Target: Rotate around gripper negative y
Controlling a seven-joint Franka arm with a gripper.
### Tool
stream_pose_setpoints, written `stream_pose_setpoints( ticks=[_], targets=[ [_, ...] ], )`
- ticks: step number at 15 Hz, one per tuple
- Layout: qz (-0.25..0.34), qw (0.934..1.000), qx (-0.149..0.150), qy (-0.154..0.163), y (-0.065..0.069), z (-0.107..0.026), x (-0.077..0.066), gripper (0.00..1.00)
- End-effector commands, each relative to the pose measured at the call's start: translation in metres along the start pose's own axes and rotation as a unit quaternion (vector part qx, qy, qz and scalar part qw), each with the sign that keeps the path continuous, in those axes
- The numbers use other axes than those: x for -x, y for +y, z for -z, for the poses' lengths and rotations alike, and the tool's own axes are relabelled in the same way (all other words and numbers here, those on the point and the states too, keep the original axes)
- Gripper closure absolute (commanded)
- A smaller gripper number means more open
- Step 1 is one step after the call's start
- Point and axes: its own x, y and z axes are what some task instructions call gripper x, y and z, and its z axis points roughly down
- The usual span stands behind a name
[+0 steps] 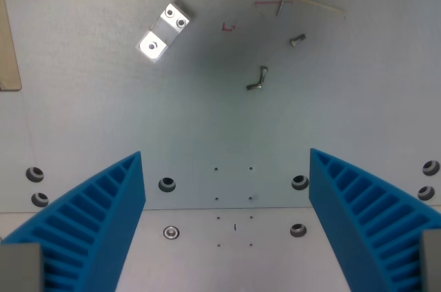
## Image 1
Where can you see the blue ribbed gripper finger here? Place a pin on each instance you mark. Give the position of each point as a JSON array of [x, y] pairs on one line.
[[358, 209], [103, 209]]

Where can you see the silver hex screw in plate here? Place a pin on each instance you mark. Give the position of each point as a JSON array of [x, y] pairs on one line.
[[171, 232]]

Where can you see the dark socket head screw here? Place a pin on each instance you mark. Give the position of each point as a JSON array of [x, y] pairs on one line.
[[254, 86], [263, 74]]

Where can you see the short dark countersunk screw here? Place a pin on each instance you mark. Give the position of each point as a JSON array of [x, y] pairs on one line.
[[297, 40]]

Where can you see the thin wooden board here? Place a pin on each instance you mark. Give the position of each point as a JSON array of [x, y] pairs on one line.
[[7, 44]]

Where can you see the L-shaped hex key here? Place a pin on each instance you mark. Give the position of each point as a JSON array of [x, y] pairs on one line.
[[310, 2]]

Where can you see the aluminium bracket block with screws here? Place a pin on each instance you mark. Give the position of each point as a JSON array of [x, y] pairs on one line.
[[163, 33]]

